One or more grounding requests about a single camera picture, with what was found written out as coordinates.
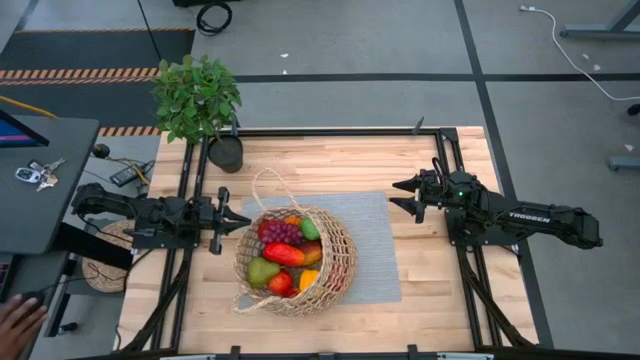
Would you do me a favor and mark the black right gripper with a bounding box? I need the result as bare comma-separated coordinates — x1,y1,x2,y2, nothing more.
388,168,484,225

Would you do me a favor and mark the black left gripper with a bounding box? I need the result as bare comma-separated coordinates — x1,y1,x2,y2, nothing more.
197,186,253,256

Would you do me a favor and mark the purple grape bunch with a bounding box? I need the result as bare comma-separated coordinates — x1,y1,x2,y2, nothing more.
262,221,305,246

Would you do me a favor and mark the green pear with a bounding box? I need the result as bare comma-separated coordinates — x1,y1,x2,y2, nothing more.
246,256,282,289

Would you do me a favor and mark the red and orange fruit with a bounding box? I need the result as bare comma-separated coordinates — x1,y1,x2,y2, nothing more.
262,242,306,268

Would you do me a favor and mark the green apple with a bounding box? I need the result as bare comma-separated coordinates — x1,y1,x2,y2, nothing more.
300,216,322,242

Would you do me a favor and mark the red tomato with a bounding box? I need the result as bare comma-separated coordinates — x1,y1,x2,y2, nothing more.
267,270,295,298

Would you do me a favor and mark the orange red peach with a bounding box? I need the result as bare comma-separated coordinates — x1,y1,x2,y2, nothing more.
298,239,324,266

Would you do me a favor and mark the yellow bell pepper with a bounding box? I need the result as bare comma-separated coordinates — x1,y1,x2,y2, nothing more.
298,269,320,293

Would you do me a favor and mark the woven wicker basket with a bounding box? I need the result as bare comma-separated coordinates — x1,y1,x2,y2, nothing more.
230,167,359,318

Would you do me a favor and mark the grey woven placemat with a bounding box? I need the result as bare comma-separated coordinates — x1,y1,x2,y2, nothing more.
237,192,403,310

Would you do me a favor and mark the potted green plant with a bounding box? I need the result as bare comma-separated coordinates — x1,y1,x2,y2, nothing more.
150,53,245,175

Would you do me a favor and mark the black desk base beam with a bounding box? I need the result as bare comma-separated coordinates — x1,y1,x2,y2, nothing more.
52,222,135,271

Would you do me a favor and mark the round wicker mat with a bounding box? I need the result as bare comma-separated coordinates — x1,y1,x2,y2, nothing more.
81,219,139,294

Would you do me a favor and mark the key bunch with fob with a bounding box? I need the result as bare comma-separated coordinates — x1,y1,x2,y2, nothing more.
14,157,67,193

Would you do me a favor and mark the black desk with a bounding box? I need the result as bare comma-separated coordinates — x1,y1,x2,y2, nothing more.
0,114,100,256

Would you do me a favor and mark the grey desk foot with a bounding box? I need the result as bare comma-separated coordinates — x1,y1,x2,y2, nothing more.
608,153,640,173

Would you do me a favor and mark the black hazard-striped floor mat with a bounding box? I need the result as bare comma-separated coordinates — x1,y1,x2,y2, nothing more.
0,28,197,139

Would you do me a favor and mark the computer monitor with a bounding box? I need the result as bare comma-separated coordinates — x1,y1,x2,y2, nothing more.
0,108,51,149

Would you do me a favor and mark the dark keyboard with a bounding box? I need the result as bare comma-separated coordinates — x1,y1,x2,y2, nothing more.
0,252,16,304

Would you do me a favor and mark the person's hand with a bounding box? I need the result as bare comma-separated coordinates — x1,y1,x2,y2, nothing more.
0,293,49,360

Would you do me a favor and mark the grey desk leg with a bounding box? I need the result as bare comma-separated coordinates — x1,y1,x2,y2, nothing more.
559,0,640,41

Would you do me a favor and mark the black aluminium frame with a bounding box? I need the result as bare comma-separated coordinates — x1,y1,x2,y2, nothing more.
113,125,556,360

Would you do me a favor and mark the coiled black cable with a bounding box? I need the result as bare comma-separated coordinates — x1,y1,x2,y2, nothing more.
195,1,234,37

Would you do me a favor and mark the thin black floor cable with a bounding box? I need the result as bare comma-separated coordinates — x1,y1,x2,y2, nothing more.
135,0,164,64

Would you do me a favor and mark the white cable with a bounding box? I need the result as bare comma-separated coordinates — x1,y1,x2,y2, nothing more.
519,4,640,102

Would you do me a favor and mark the yellow cable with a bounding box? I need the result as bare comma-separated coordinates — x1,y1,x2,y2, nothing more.
0,94,59,120

